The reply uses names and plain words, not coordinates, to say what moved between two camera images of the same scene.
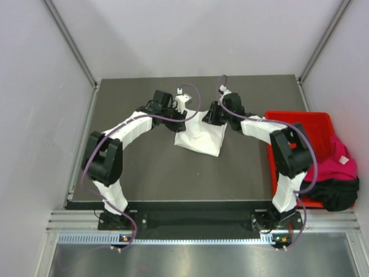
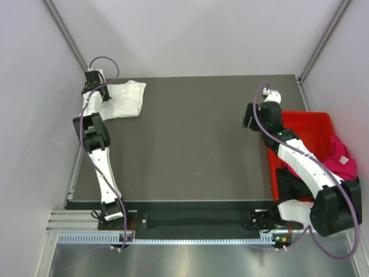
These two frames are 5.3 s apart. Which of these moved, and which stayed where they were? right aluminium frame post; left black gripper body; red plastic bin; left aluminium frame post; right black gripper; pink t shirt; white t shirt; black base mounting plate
Moved: right black gripper; left black gripper body; white t shirt
Stayed: left aluminium frame post; black base mounting plate; right aluminium frame post; pink t shirt; red plastic bin
